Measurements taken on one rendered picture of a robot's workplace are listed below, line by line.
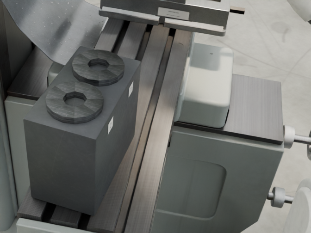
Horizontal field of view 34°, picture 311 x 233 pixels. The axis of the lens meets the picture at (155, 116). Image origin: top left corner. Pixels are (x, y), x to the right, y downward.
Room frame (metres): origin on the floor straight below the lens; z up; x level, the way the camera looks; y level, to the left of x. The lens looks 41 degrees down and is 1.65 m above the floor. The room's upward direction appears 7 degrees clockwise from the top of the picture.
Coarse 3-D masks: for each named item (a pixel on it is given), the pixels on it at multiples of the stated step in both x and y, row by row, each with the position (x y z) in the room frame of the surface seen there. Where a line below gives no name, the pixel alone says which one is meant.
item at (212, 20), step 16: (112, 0) 1.20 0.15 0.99; (128, 0) 1.20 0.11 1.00; (144, 0) 1.20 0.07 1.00; (160, 0) 1.19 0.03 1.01; (192, 0) 1.21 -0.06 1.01; (208, 0) 1.22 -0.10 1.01; (224, 0) 1.24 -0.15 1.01; (112, 16) 1.19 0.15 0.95; (128, 16) 1.18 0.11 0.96; (144, 16) 1.19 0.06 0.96; (160, 16) 1.19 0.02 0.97; (176, 16) 1.19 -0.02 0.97; (192, 16) 1.19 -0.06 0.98; (208, 16) 1.18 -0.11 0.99; (224, 16) 1.18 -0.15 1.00; (208, 32) 1.17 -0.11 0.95; (224, 32) 1.17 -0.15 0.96
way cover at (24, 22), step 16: (16, 0) 1.09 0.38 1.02; (32, 0) 1.16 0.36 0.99; (48, 0) 1.21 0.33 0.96; (64, 0) 1.27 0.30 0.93; (80, 0) 1.33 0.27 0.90; (16, 16) 1.06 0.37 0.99; (32, 16) 1.11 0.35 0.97; (48, 16) 1.16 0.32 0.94; (64, 16) 1.21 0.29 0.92; (80, 16) 1.26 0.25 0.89; (96, 16) 1.29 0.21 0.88; (32, 32) 1.06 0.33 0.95; (48, 32) 1.11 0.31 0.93; (64, 32) 1.16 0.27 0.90; (80, 32) 1.19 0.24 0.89; (96, 32) 1.21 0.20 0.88; (48, 48) 1.06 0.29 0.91; (64, 48) 1.10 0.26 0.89; (64, 64) 1.03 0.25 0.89
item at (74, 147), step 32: (96, 64) 0.71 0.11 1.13; (128, 64) 0.72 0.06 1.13; (64, 96) 0.60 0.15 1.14; (96, 96) 0.61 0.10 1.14; (128, 96) 0.67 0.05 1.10; (32, 128) 0.55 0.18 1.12; (64, 128) 0.54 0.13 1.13; (96, 128) 0.55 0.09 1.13; (128, 128) 0.69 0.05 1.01; (32, 160) 0.55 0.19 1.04; (64, 160) 0.54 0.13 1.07; (96, 160) 0.53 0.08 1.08; (32, 192) 0.55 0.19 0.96; (64, 192) 0.54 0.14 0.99; (96, 192) 0.53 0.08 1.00
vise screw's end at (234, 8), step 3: (231, 6) 1.24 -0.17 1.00; (234, 6) 1.24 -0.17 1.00; (231, 9) 1.23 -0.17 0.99; (234, 9) 1.23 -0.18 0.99; (237, 9) 1.23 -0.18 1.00; (240, 9) 1.23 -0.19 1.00; (243, 9) 1.23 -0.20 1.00; (234, 12) 1.23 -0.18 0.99; (237, 12) 1.23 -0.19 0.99; (240, 12) 1.23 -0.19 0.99; (243, 12) 1.23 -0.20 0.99
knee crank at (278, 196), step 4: (276, 188) 1.00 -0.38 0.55; (280, 188) 1.01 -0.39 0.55; (272, 192) 1.00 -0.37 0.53; (276, 192) 0.99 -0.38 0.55; (280, 192) 0.99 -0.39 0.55; (284, 192) 0.99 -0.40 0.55; (268, 196) 0.99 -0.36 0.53; (272, 196) 0.99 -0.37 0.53; (276, 196) 0.98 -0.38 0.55; (280, 196) 0.98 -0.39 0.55; (284, 196) 0.98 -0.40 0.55; (288, 196) 0.99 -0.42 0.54; (292, 196) 1.00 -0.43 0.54; (272, 200) 0.99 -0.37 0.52; (276, 200) 0.97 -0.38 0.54; (280, 200) 0.97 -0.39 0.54; (284, 200) 0.97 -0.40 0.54; (288, 200) 0.98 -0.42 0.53; (292, 200) 0.98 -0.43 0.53; (272, 204) 0.97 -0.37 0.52; (276, 204) 0.97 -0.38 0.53; (280, 204) 0.97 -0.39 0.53
